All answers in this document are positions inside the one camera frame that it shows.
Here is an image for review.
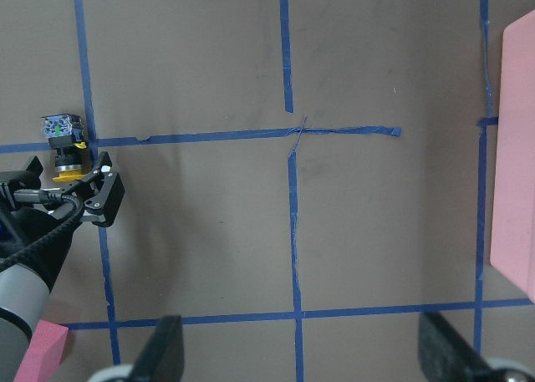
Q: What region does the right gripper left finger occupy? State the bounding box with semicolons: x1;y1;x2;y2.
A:
129;315;184;381

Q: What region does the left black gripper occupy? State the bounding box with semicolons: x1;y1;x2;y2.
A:
1;151;125;227

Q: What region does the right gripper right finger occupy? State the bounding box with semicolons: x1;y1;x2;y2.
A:
417;312;492;382

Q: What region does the yellow push button switch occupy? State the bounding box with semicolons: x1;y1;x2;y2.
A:
42;114;87;183

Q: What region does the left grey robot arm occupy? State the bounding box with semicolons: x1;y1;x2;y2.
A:
1;151;125;381

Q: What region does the pink cube bottom centre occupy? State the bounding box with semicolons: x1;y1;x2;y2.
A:
13;320;69;382

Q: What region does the pink plastic bin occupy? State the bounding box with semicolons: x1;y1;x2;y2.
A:
490;12;534;301

